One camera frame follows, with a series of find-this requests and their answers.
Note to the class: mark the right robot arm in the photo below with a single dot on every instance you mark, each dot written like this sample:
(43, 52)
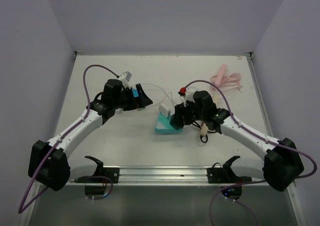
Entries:
(277, 161)

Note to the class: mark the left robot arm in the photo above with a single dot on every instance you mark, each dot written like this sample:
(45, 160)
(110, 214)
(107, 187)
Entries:
(49, 160)

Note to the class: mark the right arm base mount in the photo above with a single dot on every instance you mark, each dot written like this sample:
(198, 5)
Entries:
(220, 176)

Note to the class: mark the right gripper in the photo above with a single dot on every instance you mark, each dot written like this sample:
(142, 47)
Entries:
(181, 112)

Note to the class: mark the white charger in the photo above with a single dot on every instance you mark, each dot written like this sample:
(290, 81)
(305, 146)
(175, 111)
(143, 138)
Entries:
(164, 110)

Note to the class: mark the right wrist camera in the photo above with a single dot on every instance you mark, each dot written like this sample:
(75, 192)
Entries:
(186, 94)

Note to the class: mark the aluminium front rail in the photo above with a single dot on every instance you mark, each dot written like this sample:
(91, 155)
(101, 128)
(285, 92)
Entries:
(162, 176)

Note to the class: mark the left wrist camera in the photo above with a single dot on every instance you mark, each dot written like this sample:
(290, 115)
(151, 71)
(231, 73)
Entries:
(125, 78)

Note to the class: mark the white plug adapter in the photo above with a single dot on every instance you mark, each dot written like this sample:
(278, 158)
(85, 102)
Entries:
(119, 111)

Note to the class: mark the blue plug adapter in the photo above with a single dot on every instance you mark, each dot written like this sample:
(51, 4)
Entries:
(135, 93)

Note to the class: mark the beige power strip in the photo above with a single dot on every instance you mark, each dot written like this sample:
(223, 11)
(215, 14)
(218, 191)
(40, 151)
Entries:
(203, 129)

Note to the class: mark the pink power strip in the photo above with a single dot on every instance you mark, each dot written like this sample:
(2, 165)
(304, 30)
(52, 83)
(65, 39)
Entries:
(220, 74)

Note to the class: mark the teal triangular power strip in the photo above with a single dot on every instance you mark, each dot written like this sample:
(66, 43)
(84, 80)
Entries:
(163, 126)

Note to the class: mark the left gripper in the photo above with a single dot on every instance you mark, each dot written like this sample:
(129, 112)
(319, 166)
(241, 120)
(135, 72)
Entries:
(141, 101)

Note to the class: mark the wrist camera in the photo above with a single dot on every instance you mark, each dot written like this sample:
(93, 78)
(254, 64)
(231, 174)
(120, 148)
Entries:
(186, 94)
(125, 78)

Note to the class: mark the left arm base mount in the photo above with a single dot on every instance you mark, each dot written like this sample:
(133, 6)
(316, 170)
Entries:
(92, 170)

